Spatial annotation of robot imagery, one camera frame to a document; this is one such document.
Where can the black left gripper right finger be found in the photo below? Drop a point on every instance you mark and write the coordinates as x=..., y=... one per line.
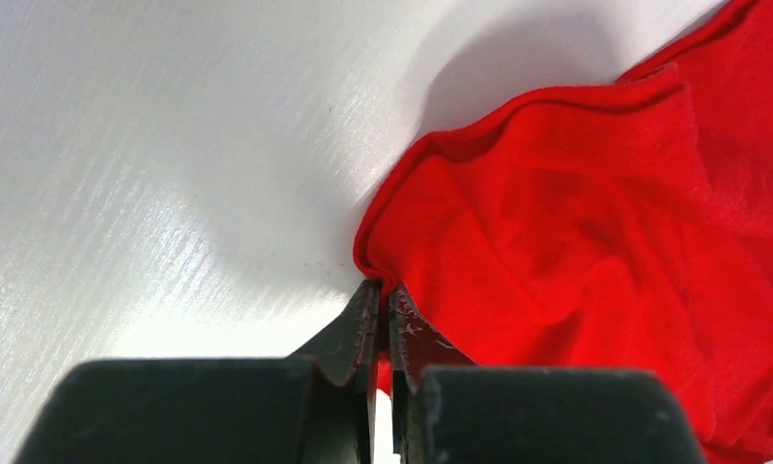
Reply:
x=448, y=409

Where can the red t shirt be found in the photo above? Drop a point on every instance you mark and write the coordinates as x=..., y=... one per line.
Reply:
x=626, y=225

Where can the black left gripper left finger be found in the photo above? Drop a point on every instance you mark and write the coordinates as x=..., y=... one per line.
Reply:
x=314, y=406

